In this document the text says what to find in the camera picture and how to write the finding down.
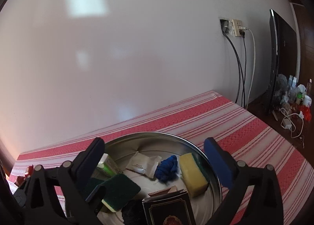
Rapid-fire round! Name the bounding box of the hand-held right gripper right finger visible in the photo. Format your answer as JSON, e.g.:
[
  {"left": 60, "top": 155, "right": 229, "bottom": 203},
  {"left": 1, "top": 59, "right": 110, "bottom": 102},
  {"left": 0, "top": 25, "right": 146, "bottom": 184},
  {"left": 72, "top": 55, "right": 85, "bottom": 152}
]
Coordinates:
[{"left": 204, "top": 137, "right": 285, "bottom": 225}]

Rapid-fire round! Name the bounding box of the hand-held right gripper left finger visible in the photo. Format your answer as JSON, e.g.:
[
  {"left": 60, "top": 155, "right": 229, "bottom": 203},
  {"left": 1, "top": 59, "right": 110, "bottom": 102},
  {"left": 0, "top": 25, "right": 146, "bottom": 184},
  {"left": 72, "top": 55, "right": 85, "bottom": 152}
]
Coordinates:
[{"left": 13, "top": 137, "right": 106, "bottom": 225}]

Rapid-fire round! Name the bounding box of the green and white box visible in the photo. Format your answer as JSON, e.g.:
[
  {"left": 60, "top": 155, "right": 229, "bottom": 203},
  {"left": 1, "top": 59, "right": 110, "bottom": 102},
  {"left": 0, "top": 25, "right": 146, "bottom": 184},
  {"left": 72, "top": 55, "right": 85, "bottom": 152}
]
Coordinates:
[{"left": 97, "top": 154, "right": 123, "bottom": 178}]

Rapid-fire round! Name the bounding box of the yellow and green sponge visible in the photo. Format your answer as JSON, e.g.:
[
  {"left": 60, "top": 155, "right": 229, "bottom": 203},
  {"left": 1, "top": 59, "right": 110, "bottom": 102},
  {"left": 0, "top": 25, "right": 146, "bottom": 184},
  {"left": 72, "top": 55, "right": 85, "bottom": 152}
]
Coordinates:
[
  {"left": 179, "top": 153, "right": 210, "bottom": 198},
  {"left": 101, "top": 173, "right": 142, "bottom": 213}
]

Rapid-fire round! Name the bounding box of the white packet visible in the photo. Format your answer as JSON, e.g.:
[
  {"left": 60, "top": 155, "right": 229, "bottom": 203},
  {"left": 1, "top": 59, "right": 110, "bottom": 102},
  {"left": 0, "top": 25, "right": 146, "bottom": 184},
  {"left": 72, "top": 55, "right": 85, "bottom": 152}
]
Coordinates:
[{"left": 126, "top": 151, "right": 162, "bottom": 179}]

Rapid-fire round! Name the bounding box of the blue fluffy hair tie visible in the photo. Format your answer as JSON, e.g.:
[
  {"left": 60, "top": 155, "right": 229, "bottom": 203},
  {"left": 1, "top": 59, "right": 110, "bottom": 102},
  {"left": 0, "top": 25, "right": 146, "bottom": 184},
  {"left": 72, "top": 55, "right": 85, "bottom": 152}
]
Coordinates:
[{"left": 155, "top": 155, "right": 178, "bottom": 183}]

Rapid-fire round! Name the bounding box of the round metal tray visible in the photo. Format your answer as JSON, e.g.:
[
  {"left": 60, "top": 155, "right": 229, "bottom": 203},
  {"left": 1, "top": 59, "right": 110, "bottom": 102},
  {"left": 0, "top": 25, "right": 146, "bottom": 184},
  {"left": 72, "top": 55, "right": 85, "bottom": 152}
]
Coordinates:
[{"left": 97, "top": 132, "right": 222, "bottom": 225}]

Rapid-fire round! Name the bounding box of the black fluffy hair tie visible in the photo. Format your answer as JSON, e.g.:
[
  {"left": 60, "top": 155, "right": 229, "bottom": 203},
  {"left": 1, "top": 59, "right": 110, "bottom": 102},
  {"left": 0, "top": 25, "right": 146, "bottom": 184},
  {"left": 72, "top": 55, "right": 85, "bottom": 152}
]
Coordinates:
[{"left": 121, "top": 199, "right": 147, "bottom": 225}]

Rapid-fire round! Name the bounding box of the dark box with gold print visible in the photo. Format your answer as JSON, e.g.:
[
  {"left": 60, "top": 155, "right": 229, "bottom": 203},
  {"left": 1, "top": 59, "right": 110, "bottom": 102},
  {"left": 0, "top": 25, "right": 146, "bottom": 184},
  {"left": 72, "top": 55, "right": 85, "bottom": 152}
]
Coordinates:
[{"left": 142, "top": 191, "right": 197, "bottom": 225}]

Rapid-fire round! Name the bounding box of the red striped tablecloth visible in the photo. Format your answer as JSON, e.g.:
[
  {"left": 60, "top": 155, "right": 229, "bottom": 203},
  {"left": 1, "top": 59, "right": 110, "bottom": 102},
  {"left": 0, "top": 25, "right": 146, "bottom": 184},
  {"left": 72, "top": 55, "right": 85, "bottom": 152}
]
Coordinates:
[{"left": 7, "top": 90, "right": 307, "bottom": 225}]

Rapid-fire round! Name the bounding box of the dark wooden tv stand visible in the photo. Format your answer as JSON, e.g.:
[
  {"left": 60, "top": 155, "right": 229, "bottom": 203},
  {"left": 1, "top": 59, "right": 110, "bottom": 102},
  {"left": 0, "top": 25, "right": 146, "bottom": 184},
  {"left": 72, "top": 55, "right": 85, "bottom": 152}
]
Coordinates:
[{"left": 246, "top": 90, "right": 314, "bottom": 164}]

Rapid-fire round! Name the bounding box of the red snack packet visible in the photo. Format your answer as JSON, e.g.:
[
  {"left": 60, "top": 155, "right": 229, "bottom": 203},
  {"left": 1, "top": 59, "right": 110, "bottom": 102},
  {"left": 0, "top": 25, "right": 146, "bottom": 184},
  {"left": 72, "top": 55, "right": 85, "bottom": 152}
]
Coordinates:
[{"left": 16, "top": 165, "right": 35, "bottom": 186}]

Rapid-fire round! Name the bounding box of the clear plastic bag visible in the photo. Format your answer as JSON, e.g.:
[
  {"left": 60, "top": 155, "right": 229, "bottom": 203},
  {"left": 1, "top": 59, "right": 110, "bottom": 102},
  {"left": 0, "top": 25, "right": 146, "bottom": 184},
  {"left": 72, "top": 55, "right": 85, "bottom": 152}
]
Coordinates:
[{"left": 275, "top": 74, "right": 290, "bottom": 103}]

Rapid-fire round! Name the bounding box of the red plastic bag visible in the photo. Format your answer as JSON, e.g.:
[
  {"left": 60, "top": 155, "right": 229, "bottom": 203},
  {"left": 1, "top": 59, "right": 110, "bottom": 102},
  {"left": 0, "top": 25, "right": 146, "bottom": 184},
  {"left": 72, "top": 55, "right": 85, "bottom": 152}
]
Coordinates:
[{"left": 300, "top": 106, "right": 312, "bottom": 120}]

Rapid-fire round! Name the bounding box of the black flat television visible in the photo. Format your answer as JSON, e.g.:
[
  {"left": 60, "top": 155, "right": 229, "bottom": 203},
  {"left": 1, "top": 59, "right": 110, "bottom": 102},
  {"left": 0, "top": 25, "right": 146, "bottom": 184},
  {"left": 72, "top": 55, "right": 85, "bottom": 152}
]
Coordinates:
[{"left": 264, "top": 9, "right": 301, "bottom": 115}]

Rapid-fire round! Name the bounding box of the dark wooden door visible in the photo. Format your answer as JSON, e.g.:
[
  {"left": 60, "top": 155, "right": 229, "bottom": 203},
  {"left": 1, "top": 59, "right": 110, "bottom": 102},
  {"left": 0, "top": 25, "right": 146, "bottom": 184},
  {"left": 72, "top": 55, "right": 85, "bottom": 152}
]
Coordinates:
[{"left": 272, "top": 0, "right": 314, "bottom": 93}]

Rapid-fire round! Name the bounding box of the white charger with cord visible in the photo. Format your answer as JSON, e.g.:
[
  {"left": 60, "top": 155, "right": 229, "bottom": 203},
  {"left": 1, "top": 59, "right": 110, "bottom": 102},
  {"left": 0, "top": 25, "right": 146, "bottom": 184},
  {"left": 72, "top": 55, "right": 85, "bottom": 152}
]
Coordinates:
[{"left": 281, "top": 108, "right": 305, "bottom": 139}]

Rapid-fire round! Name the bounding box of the black cable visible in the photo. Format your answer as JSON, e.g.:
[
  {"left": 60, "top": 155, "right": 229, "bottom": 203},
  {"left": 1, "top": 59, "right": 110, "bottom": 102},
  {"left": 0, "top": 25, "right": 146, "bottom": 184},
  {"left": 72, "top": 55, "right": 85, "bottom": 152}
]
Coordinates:
[{"left": 242, "top": 36, "right": 247, "bottom": 107}]

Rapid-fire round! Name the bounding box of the grey cable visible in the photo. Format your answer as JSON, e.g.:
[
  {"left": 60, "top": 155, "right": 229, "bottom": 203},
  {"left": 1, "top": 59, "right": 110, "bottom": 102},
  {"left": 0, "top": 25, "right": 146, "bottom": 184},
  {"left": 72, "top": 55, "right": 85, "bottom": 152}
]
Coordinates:
[{"left": 224, "top": 32, "right": 243, "bottom": 105}]

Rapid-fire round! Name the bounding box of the white cable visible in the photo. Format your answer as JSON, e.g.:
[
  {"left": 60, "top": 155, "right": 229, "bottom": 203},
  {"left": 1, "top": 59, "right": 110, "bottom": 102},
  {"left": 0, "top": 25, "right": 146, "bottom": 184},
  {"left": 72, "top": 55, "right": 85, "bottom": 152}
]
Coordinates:
[{"left": 241, "top": 27, "right": 256, "bottom": 108}]

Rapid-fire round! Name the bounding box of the white wall socket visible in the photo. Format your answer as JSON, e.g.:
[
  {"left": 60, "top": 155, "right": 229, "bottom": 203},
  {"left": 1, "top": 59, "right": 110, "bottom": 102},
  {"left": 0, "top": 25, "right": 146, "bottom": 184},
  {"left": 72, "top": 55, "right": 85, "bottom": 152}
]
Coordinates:
[{"left": 232, "top": 19, "right": 243, "bottom": 37}]

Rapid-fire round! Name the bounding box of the open wall outlet box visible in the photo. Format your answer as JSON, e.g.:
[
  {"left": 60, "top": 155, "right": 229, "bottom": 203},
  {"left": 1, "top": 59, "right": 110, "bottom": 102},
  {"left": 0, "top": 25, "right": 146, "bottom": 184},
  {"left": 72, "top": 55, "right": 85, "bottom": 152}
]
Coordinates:
[{"left": 219, "top": 18, "right": 232, "bottom": 35}]

